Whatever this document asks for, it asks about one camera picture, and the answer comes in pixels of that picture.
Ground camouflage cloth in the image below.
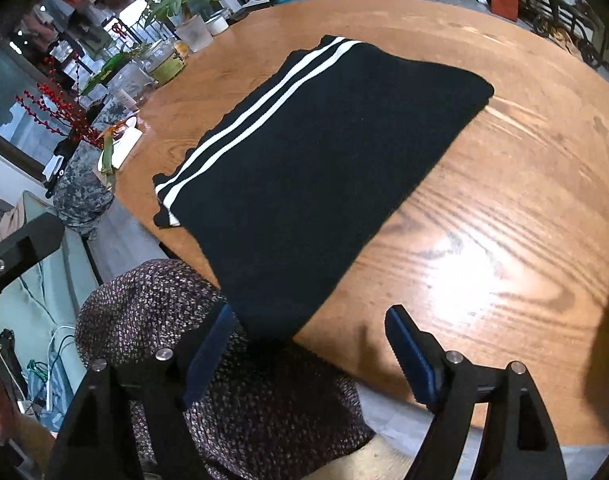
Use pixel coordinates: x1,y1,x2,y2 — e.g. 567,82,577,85
52,102,140,241

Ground pale green sofa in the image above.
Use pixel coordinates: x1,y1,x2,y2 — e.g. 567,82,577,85
0,190,100,431

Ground glass jar with green label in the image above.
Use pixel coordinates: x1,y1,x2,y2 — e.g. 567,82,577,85
152,42,188,86

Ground row of hanging clothes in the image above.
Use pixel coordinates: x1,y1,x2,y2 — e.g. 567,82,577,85
19,0,115,51

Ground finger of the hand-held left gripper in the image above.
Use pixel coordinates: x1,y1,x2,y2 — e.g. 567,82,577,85
0,211,66,306

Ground beige cloth on sofa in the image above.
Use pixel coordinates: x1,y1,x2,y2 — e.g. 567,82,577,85
0,192,40,241

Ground shiny green bottle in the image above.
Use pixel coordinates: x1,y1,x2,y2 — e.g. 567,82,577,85
79,45,150,96

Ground green plant in glass vase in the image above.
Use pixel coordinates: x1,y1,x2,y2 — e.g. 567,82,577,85
144,0,245,53

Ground green cable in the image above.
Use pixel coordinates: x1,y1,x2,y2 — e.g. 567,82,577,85
27,345,65,377

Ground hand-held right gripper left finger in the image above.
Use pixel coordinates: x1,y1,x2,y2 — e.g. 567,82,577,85
44,302,238,480

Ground black folding cart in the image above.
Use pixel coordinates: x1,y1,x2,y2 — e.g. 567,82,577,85
527,0,609,68

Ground red berry branches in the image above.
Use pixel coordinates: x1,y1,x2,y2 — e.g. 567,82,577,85
14,55,105,143

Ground white paper sheet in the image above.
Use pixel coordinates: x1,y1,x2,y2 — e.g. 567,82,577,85
97,117,146,173

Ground person's dark tweed garment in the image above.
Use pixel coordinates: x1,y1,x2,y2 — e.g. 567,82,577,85
74,259,375,480

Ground black handheld device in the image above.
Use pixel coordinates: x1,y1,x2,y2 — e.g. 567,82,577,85
42,140,80,198

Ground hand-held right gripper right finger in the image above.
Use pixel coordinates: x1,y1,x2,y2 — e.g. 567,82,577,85
384,305,570,480

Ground orange green artificial flower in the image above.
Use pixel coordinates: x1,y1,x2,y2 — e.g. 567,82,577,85
97,122,130,193

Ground black sweater with white stripes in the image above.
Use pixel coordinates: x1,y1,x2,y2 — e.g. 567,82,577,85
152,35,495,343

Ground large clear glass jar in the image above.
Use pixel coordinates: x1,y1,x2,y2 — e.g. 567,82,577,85
107,62,155,106

